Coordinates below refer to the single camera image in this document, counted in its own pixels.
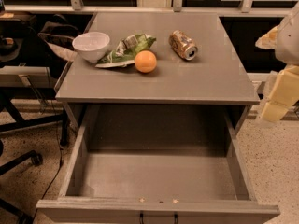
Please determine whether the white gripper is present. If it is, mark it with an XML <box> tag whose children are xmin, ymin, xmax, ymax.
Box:
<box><xmin>255</xmin><ymin>2</ymin><xmax>299</xmax><ymax>122</ymax></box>

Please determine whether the orange soda can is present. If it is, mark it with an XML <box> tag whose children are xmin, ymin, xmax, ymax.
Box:
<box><xmin>168</xmin><ymin>30</ymin><xmax>198</xmax><ymax>61</ymax></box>

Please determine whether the grey cabinet with counter top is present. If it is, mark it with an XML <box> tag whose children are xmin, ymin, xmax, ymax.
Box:
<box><xmin>54</xmin><ymin>11</ymin><xmax>261</xmax><ymax>134</ymax></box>

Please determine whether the open grey top drawer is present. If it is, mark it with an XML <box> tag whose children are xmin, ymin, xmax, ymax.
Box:
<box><xmin>37</xmin><ymin>105</ymin><xmax>279</xmax><ymax>224</ymax></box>

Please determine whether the orange round fruit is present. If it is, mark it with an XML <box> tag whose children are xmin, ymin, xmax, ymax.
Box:
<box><xmin>135</xmin><ymin>50</ymin><xmax>157</xmax><ymax>73</ymax></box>

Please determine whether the green crumpled chip bag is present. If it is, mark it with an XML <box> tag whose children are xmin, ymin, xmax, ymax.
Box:
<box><xmin>96</xmin><ymin>34</ymin><xmax>156</xmax><ymax>68</ymax></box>

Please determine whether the white ceramic bowl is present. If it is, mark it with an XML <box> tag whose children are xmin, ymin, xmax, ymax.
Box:
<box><xmin>72</xmin><ymin>32</ymin><xmax>110</xmax><ymax>63</ymax></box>

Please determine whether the dark bag with white lining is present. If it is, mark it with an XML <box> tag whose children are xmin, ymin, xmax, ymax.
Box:
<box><xmin>38</xmin><ymin>14</ymin><xmax>81</xmax><ymax>62</ymax></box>

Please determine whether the grey bench at left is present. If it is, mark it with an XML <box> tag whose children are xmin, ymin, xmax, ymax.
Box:
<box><xmin>0</xmin><ymin>66</ymin><xmax>57</xmax><ymax>88</ymax></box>

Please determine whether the black office chair base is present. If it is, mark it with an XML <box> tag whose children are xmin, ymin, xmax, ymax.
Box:
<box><xmin>0</xmin><ymin>91</ymin><xmax>70</xmax><ymax>224</ymax></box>

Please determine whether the black floor cable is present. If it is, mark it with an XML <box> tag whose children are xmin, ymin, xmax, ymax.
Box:
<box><xmin>29</xmin><ymin>77</ymin><xmax>64</xmax><ymax>222</ymax></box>

